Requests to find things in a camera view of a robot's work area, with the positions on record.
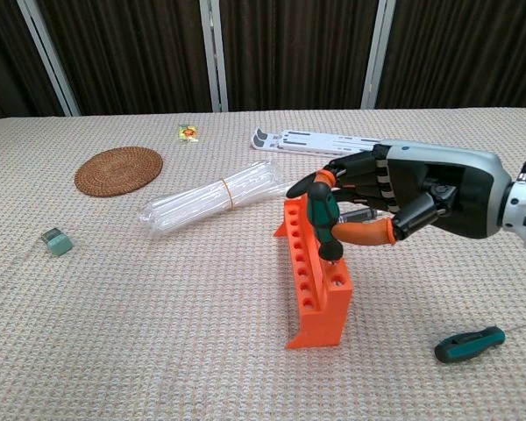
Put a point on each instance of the small yellow candy packet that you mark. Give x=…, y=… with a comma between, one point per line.
x=188, y=133

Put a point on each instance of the teal black screwdriver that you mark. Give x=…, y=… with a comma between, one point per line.
x=464, y=344

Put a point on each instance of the black precision screwdriver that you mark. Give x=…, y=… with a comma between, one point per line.
x=359, y=216

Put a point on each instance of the round woven rattan coaster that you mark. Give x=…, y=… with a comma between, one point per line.
x=118, y=172

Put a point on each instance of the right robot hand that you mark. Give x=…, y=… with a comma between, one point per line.
x=447, y=166

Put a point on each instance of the white folding laptop stand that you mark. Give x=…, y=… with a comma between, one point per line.
x=298, y=141

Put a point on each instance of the grey partition frame post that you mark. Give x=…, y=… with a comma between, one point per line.
x=48, y=57
x=215, y=57
x=377, y=57

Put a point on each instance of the yellow rubber band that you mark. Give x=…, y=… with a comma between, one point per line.
x=228, y=193

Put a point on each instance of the orange screwdriver rack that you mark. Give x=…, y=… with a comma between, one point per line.
x=324, y=316

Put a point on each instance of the clear plastic tube bundle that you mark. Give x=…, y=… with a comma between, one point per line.
x=193, y=206

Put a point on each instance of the beige waffle tablecloth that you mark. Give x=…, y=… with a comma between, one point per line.
x=158, y=329

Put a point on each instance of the small green box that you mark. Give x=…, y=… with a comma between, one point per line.
x=58, y=243

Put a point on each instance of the dark green black screwdriver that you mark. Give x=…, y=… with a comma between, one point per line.
x=326, y=219

